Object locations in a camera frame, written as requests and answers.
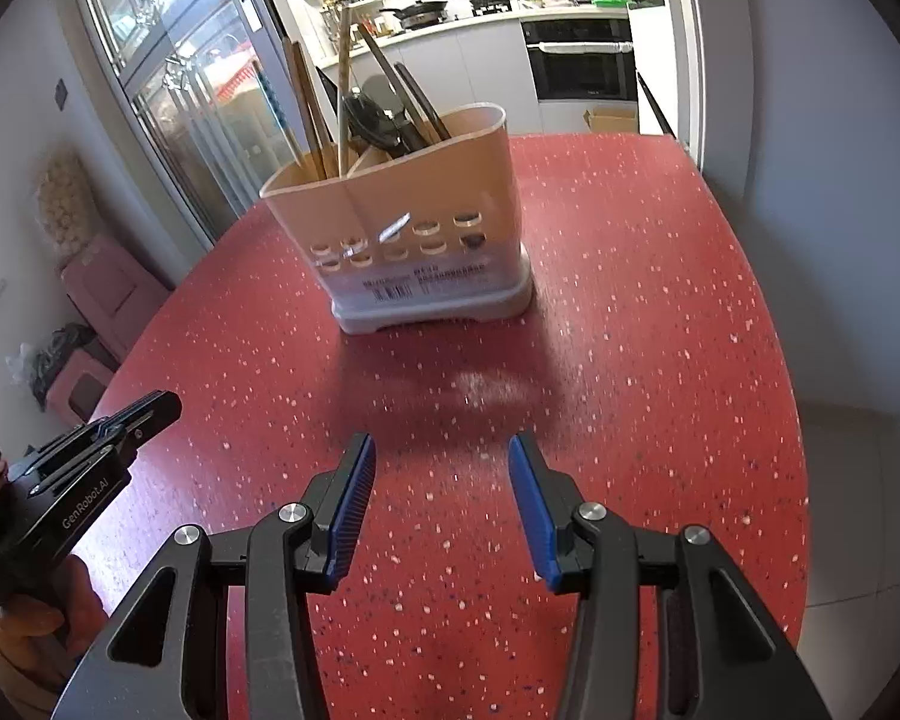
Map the dark brown chopstick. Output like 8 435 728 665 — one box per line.
394 62 452 142

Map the brown wooden chopstick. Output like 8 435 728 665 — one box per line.
285 37 329 177
355 21 440 145

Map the black wok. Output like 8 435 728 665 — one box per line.
400 0 451 28

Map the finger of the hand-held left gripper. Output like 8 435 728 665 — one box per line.
109 409 182 460
82 390 182 442

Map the sliding glass door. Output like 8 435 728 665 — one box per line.
75 0 295 241

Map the black plastic bag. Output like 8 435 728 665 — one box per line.
21 322 95 407

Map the red plastic basket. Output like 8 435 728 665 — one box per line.
210 52 265 103

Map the person's left hand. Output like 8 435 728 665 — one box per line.
0 559 113 695

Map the pale textured bag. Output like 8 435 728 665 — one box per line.
33 148 100 265

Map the pink stool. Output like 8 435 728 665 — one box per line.
58 231 176 362
45 358 116 422

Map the black built-in oven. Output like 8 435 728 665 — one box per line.
520 17 640 104

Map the beige plastic utensil holder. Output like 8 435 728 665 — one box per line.
259 103 535 336

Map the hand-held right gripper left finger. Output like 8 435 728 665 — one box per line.
64 431 378 720

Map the cardboard box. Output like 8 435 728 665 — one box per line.
583 105 640 137

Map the gas stove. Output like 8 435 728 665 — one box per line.
451 0 522 20

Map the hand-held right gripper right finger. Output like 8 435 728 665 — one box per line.
508 431 833 720

